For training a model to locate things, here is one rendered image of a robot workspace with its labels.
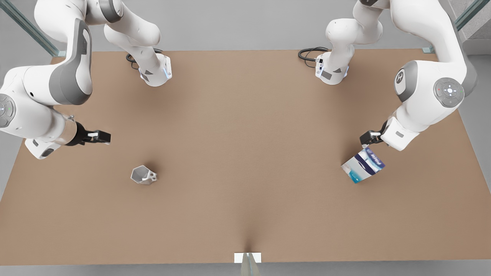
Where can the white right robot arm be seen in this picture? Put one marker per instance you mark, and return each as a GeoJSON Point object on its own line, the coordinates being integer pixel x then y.
{"type": "Point", "coordinates": [34, 96]}

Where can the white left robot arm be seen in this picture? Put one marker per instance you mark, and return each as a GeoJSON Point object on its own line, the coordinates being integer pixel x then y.
{"type": "Point", "coordinates": [425, 96]}

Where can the blue and white carton box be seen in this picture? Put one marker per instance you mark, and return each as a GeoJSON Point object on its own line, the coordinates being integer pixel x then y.
{"type": "Point", "coordinates": [362, 165]}

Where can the grey hexagonal cup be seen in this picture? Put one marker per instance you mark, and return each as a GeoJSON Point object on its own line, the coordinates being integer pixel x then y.
{"type": "Point", "coordinates": [142, 175]}

